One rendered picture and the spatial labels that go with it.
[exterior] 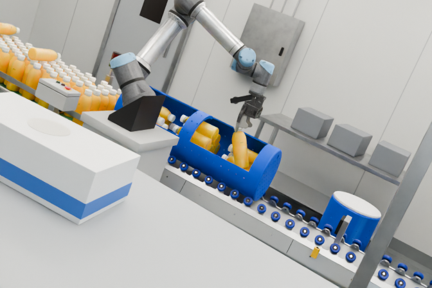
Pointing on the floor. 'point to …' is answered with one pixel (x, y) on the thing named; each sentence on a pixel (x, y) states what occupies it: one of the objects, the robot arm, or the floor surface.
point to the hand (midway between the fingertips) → (237, 128)
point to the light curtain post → (395, 212)
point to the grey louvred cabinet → (137, 247)
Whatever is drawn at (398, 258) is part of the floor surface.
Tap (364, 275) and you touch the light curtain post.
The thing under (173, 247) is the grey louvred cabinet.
